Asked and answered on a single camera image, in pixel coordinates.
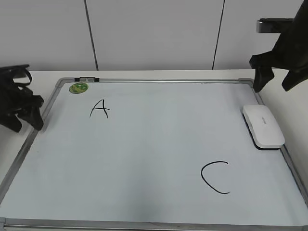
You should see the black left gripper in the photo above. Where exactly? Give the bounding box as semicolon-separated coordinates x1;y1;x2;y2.
0;64;44;132

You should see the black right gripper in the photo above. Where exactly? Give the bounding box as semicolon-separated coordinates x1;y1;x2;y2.
249;0;308;93

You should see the white board eraser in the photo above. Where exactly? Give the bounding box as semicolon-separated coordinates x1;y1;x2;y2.
242;104;285;150

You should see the round green magnet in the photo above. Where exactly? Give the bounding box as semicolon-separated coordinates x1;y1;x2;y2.
69;82;89;94

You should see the black and grey frame clip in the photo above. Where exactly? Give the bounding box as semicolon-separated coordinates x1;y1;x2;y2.
74;77;100;82

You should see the white board with grey frame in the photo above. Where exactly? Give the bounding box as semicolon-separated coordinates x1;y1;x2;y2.
0;78;308;231

